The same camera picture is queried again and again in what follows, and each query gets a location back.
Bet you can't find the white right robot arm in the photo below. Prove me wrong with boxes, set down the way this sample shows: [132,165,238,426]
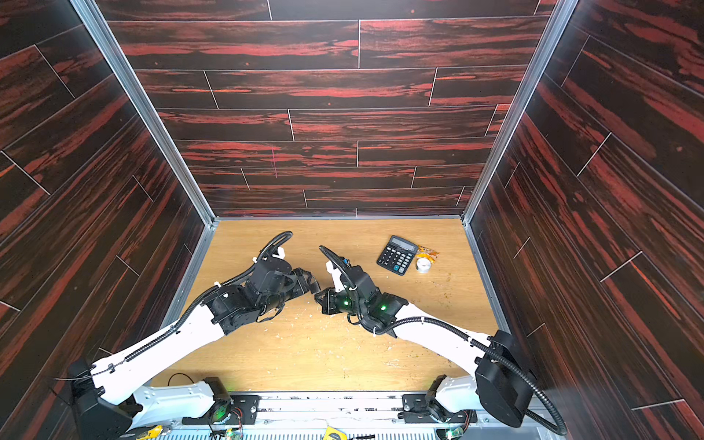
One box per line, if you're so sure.
[315,261,534,427]

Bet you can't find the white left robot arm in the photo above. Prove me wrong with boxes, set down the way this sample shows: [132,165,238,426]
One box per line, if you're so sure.
[69,257,320,439]

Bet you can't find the black desktop calculator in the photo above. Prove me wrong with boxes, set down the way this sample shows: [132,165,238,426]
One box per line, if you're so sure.
[377,236,419,276]

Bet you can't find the white label roll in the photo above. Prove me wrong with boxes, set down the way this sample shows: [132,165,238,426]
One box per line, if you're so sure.
[415,257,433,274]

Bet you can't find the orange snack packet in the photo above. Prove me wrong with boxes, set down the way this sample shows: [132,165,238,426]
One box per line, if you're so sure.
[417,246,439,263]

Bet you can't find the yellow tool at front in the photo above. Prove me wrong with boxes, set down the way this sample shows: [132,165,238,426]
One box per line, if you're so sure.
[323,426,348,440]

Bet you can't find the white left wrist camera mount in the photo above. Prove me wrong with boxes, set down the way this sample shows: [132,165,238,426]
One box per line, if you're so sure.
[271,247,286,260]

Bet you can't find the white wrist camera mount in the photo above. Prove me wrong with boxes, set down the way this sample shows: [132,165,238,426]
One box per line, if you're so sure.
[271,247,286,260]
[326,260,346,293]

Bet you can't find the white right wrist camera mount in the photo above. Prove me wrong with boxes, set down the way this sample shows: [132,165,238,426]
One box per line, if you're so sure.
[326,260,346,293]

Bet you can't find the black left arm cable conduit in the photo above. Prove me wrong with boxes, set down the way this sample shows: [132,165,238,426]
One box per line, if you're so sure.
[90,230,294,381]

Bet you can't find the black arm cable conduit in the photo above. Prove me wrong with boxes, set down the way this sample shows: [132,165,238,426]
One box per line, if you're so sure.
[318,245,568,436]
[90,230,294,381]

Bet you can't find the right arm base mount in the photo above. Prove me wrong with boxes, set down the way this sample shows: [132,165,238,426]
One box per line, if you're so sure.
[398,375,478,428]

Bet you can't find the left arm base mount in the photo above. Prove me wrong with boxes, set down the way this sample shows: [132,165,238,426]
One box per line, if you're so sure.
[181,377,261,427]

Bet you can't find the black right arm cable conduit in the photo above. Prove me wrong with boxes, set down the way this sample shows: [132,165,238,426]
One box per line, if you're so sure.
[318,245,568,436]

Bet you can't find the aluminium corner post left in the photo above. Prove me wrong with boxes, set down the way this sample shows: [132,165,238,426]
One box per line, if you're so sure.
[70,0,217,229]

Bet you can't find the aluminium corner post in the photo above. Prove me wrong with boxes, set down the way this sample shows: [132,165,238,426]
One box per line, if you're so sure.
[463,0,579,232]
[70,0,217,229]

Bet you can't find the aluminium corner post right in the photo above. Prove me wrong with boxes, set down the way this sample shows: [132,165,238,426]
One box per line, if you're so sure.
[463,0,579,232]

